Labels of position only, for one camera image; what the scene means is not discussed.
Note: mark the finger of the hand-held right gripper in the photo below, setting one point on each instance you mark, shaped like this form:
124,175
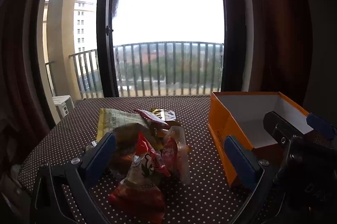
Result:
320,124
276,126

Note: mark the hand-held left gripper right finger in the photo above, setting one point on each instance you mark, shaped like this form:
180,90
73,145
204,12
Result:
241,160

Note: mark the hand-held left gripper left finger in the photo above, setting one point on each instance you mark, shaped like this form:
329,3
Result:
101,158

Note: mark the brown snack packet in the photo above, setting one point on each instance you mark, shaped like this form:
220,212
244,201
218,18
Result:
126,137

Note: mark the pale cartoon snack packet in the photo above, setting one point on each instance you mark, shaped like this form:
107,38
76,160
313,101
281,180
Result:
113,121

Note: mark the orange cardboard box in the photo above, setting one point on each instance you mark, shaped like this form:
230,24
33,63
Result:
223,118

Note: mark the red white snack packet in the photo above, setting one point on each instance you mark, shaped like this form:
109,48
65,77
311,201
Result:
150,155

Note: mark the red orange snack packet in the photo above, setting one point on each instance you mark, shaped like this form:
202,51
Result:
137,197

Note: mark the yellow silver snack packet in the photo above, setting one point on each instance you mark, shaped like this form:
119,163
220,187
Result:
159,143

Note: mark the clear plastic snack pack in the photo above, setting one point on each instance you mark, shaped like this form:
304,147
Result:
179,153

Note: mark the small red snack packet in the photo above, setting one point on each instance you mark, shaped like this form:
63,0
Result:
150,115

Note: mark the clear candy bag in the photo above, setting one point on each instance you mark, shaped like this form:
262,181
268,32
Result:
165,114

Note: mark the white air conditioner unit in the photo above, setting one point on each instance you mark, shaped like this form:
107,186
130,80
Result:
63,105

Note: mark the brown polka dot tablecloth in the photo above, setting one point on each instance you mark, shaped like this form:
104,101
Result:
194,108

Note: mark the dark brown curtain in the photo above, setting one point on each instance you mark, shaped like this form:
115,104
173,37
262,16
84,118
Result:
276,29
15,55

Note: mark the grey balcony railing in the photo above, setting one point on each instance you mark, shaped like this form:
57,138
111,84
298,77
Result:
168,43

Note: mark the beige apartment building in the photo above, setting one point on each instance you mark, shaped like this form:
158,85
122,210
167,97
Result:
84,23

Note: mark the black window frame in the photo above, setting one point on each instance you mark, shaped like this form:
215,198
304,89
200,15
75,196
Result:
104,55

